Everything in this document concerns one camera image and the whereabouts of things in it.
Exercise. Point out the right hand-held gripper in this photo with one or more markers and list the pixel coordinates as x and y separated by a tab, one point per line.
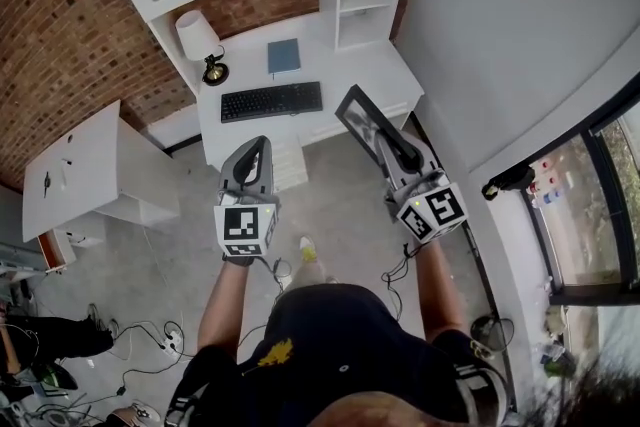
432	212

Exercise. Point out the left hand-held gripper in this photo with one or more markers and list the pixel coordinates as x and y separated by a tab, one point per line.
242	225

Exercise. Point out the black picture frame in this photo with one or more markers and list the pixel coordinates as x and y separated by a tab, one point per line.
357	115

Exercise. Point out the person's right forearm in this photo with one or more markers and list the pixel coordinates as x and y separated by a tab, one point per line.
440	290

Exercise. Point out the person's left forearm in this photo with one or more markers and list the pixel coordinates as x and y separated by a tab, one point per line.
225	305

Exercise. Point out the white drawer unit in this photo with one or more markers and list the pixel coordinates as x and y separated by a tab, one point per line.
289	165

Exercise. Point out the black keyboard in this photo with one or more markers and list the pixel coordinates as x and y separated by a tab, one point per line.
271	101

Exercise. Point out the person's white yellow shoe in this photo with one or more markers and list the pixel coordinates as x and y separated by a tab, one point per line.
308	249

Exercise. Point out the white desk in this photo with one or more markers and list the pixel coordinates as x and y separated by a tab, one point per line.
350	65

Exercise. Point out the blue notebook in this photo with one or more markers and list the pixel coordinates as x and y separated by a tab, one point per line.
283	56

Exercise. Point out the white shade table lamp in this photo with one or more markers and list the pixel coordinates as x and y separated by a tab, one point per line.
196	35

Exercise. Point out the clear bottle blue label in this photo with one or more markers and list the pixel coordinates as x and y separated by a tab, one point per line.
552	197

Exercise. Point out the white side cabinet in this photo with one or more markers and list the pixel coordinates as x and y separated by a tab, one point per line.
80	160

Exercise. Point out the black round floor object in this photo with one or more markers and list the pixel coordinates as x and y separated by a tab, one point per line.
484	331

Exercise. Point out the white power strip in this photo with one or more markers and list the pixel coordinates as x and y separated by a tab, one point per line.
171	342

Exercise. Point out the person's black shirt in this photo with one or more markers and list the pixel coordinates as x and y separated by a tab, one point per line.
340	355

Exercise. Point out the black window frame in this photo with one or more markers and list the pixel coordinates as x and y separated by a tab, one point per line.
595	195

